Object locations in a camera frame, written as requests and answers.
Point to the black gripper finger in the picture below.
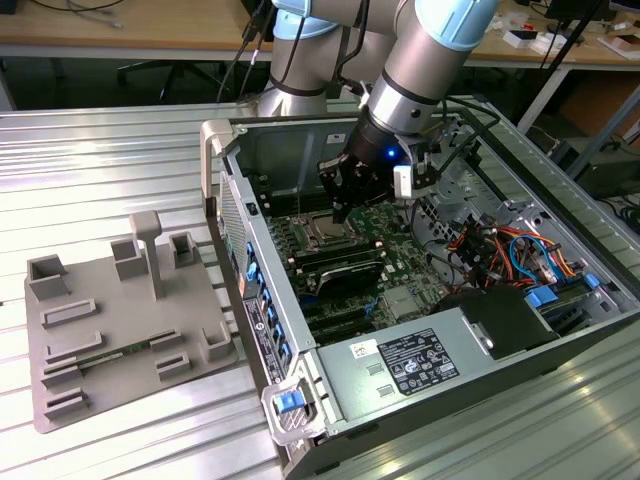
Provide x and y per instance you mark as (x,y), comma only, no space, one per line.
(337,180)
(372,192)

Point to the thin metal locking lever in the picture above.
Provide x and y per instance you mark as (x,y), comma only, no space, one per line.
(298,205)

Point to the silver CPU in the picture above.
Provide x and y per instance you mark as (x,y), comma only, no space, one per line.
(326,231)

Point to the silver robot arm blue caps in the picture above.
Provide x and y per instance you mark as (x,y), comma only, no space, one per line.
(415,75)

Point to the black RAM slot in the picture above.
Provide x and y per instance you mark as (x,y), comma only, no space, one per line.
(345,250)
(350,257)
(310,202)

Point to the CPU socket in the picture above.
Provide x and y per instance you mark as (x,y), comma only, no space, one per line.
(312,245)

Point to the black expansion slot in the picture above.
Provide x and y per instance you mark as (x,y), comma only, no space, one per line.
(340,312)
(345,332)

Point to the green motherboard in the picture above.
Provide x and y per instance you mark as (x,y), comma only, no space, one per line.
(410,260)

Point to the black graphics card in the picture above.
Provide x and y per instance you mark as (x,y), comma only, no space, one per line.
(350,280)

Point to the silver perforated drive cage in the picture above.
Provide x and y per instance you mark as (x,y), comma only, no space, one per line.
(465,187)

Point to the silver chipset heatsink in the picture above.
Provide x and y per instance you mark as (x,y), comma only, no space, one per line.
(400,302)

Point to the grey open PC case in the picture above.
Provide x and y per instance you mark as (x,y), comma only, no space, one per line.
(290,310)

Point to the black plastic shroud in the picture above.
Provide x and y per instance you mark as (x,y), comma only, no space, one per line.
(500,320)

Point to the white box black top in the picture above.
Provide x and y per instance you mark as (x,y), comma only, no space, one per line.
(522,36)

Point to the small white box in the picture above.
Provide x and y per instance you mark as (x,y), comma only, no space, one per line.
(545,44)

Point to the black office chair base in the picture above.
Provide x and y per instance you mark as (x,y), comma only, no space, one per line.
(172,67)

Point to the large blue carrier tab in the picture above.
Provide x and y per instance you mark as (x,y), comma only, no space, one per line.
(542,297)

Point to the grey power supply unit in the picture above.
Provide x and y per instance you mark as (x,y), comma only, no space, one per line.
(360,395)

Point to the blue case latch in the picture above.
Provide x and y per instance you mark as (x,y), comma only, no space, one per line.
(287,402)

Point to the small blue carrier tab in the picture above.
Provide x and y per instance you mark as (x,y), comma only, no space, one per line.
(591,281)

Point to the black equipment box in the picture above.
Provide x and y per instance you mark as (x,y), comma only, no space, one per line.
(615,175)

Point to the wooden desk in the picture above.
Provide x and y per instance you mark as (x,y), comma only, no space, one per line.
(150,25)

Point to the black monitor base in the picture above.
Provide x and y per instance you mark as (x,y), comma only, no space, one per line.
(575,7)

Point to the grey parts rack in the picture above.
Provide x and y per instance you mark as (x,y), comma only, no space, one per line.
(125,310)

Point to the brown cardboard piece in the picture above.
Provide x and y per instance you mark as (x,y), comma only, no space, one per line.
(625,44)

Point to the green RAM stick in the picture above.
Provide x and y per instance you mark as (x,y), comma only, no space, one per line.
(117,356)

